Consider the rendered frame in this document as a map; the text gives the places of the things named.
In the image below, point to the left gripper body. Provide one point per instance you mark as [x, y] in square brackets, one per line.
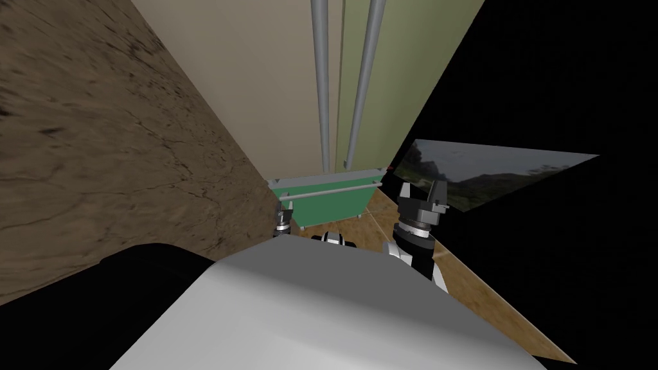
[284, 216]

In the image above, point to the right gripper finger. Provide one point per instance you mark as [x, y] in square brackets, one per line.
[438, 193]
[405, 191]

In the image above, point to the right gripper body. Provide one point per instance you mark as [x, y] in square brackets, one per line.
[419, 210]

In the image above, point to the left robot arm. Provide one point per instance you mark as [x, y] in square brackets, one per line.
[154, 303]

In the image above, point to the green drawer front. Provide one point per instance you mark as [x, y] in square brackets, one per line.
[329, 208]

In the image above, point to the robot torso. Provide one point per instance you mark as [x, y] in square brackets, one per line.
[329, 308]

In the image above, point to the green appliance door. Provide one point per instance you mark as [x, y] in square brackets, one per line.
[406, 67]

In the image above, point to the beige appliance door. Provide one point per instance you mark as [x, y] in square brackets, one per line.
[257, 82]

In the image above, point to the landscape picture on wall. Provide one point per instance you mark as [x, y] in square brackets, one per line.
[478, 174]

